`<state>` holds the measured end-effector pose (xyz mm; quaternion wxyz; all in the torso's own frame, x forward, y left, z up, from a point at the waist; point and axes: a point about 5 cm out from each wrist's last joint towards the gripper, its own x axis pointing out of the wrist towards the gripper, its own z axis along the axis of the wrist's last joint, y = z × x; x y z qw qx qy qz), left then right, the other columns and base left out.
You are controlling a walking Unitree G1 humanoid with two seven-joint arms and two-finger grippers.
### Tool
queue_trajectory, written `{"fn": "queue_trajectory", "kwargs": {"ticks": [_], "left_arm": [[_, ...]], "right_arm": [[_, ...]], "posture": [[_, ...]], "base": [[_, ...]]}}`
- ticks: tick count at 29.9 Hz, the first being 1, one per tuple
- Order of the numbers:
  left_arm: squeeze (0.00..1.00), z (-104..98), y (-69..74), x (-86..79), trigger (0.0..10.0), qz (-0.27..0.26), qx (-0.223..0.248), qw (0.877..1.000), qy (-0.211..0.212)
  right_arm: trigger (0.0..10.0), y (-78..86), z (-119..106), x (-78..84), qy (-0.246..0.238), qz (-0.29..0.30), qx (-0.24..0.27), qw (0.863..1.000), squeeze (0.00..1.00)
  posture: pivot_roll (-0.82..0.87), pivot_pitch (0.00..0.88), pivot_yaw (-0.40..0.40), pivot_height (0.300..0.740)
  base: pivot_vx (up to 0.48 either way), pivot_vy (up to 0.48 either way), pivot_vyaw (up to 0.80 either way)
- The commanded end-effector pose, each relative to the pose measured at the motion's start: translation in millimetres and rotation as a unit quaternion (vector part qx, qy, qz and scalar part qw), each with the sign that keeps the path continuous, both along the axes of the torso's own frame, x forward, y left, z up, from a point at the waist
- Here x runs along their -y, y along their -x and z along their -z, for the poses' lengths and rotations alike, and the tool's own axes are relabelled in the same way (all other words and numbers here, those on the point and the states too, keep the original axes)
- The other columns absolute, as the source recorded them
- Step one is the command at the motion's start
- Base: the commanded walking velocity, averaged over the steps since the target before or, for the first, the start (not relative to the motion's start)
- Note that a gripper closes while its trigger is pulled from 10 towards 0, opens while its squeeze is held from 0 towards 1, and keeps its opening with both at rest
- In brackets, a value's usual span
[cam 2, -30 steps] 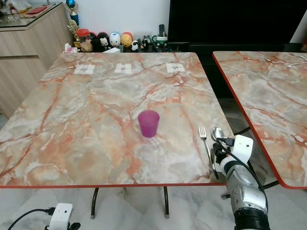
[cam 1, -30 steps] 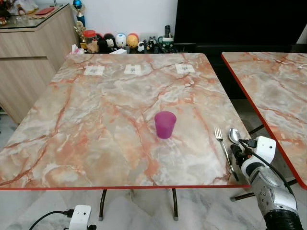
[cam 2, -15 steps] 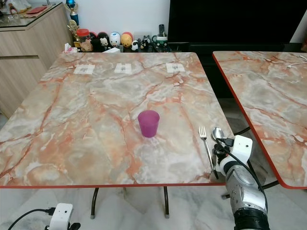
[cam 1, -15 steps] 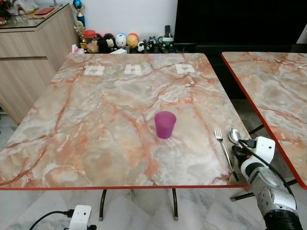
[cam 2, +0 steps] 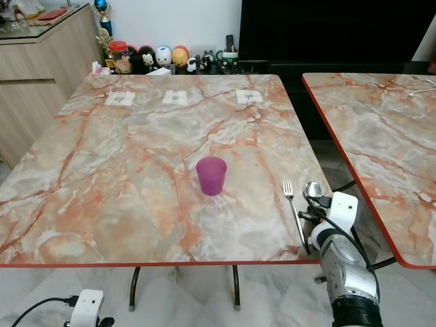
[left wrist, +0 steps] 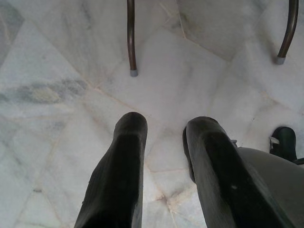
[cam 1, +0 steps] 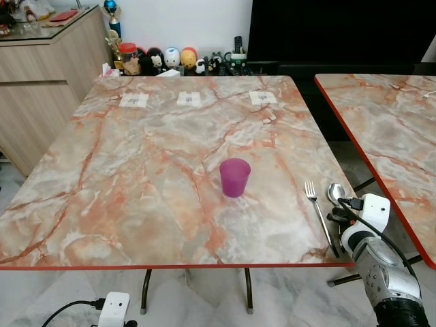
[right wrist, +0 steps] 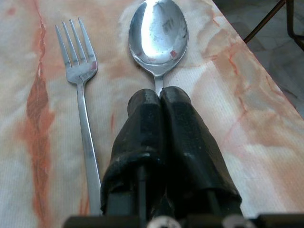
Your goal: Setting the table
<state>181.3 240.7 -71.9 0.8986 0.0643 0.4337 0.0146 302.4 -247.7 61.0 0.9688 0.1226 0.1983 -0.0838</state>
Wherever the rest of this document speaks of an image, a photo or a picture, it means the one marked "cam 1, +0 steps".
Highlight small white box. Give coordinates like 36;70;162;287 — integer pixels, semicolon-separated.
155;67;183;78

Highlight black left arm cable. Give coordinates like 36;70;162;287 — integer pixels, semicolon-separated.
42;298;107;327

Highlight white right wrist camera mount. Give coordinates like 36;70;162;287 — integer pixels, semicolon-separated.
356;193;391;236

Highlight pink white tissue pack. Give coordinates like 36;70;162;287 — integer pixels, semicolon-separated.
102;62;121;78

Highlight gold figure trophy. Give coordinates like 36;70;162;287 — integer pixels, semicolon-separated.
105;30;124;63

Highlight black egg figurine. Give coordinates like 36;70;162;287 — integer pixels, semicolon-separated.
146;47;165;76

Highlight marble table with red edge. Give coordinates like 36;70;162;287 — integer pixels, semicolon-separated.
313;73;436;287
0;74;356;315

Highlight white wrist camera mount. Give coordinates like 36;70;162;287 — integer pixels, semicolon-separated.
356;193;391;236
97;292;131;327

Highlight dark green mug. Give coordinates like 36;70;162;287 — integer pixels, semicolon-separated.
224;52;248;74

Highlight blue ball trophy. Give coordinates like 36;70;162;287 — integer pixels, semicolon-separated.
103;0;123;39

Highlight light wooden cabinet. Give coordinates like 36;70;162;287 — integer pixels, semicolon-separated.
0;6;114;178

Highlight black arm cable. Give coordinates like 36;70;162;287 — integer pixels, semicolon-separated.
338;197;418;280
42;298;107;327

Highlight white paper marker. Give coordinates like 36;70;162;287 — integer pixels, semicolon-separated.
119;93;150;109
176;91;203;107
249;90;278;106

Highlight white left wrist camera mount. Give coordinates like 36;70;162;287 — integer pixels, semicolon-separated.
97;292;131;327

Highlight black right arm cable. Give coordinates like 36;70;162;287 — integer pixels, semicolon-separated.
338;197;418;280

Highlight red flat book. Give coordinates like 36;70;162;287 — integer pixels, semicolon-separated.
48;9;79;23

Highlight orange yellow egg figurine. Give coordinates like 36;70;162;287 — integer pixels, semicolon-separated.
180;46;199;69

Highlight black cat figurine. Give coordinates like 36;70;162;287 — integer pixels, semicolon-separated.
207;52;225;74

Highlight purple plastic cup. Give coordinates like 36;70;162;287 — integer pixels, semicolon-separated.
219;158;251;199

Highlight white egg figurine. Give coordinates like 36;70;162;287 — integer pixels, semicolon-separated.
163;46;182;69

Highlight silver metal spoon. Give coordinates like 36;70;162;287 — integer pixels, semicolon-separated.
327;183;349;208

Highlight red-lidded glass jar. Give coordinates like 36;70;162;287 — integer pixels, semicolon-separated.
117;42;141;76

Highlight silver metal fork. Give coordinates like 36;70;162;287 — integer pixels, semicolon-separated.
305;181;340;258

